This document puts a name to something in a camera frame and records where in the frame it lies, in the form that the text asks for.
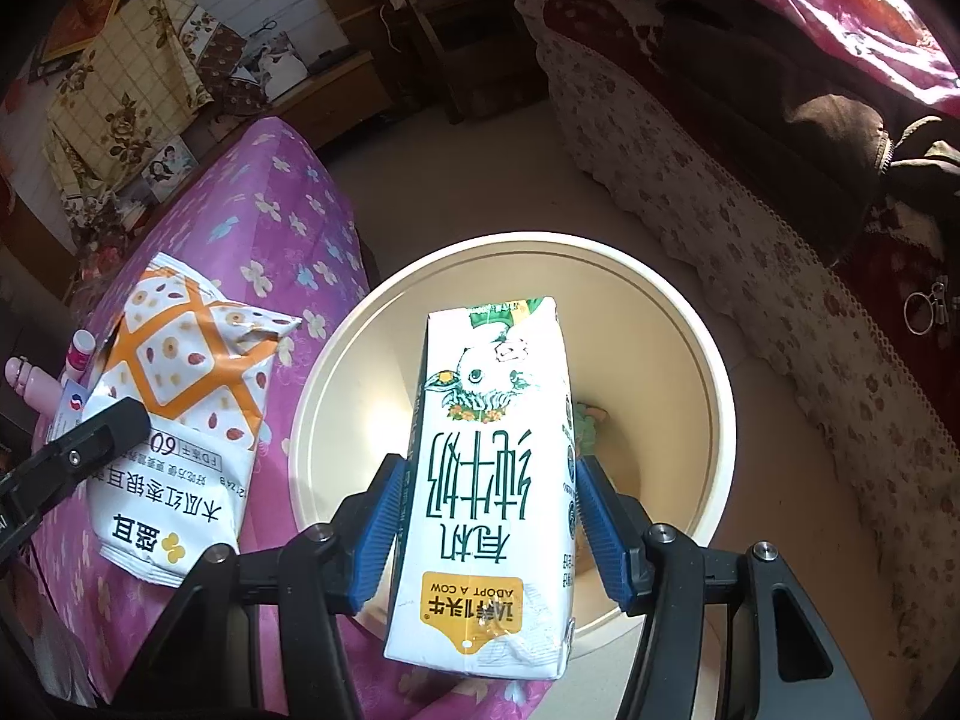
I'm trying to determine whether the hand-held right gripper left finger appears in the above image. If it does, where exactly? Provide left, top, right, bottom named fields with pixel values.
left=112, top=453, right=407, bottom=720

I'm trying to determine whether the large wedding photo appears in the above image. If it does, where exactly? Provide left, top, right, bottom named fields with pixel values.
left=231, top=33, right=310, bottom=104

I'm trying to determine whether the wooden low cabinet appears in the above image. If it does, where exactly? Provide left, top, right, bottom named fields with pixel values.
left=296, top=49, right=391, bottom=151

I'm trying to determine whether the red framed picture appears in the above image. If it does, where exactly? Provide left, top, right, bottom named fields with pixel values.
left=40, top=0, right=145, bottom=62

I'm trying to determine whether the floral covered sofa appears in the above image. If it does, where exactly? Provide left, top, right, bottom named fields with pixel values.
left=516, top=0, right=960, bottom=548

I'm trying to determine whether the pink water bottle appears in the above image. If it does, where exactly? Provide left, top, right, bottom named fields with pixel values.
left=4, top=356, right=62, bottom=415

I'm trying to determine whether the round cream trash bin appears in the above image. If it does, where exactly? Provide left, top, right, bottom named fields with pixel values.
left=288, top=232, right=737, bottom=647

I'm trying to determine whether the framed couple photo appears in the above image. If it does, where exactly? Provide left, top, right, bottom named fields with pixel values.
left=141, top=136, right=199, bottom=201

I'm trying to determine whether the yellow floral cloth cover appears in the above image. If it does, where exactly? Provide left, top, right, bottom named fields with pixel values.
left=43, top=0, right=216, bottom=192

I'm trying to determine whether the white green milk carton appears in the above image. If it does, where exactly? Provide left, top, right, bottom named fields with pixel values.
left=383, top=295, right=580, bottom=681

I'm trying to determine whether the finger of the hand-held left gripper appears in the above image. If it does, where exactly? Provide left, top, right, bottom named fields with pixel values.
left=28, top=397, right=152, bottom=515

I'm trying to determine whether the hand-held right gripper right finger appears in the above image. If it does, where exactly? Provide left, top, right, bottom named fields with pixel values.
left=575, top=455, right=875, bottom=720

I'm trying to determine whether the brown jacket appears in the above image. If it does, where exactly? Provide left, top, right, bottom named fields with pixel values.
left=658, top=13, right=960, bottom=265

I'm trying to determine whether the small white pink-label bottle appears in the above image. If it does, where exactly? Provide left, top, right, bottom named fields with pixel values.
left=63, top=331, right=99, bottom=384

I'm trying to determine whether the white orange snack packet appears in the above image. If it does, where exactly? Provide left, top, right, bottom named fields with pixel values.
left=81, top=253, right=302, bottom=589

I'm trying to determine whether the dark wooden chair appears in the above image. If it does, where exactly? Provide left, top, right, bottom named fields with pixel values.
left=377, top=0, right=550, bottom=126

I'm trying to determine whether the metal key ring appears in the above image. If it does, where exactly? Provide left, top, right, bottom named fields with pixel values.
left=903, top=276, right=951, bottom=336

